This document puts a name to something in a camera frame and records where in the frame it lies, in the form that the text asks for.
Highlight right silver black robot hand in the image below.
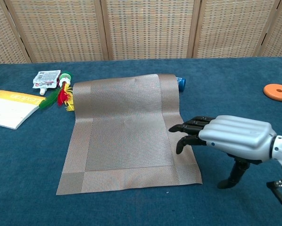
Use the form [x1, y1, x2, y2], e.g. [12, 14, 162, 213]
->
[168, 115, 277, 190]

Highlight beige woven placemat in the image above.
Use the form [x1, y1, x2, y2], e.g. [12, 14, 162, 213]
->
[56, 73, 203, 196]

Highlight orange disc with hole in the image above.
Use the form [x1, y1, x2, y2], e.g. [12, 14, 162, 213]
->
[263, 83, 282, 102]

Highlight blue spray bottle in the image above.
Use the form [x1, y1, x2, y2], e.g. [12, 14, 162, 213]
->
[175, 76, 187, 92]

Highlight woven wicker folding screen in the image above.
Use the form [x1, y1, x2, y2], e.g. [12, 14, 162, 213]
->
[0, 0, 282, 66]

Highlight colourful feather shuttlecock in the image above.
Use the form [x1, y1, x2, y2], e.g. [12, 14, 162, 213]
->
[39, 71, 75, 112]

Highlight white spouted food pouch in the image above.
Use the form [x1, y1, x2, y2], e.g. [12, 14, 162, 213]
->
[32, 69, 62, 96]

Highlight blue felt table cover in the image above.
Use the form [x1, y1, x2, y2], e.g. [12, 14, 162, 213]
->
[0, 56, 282, 226]

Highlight yellow and white book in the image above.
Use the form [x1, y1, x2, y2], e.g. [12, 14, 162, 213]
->
[0, 89, 47, 130]

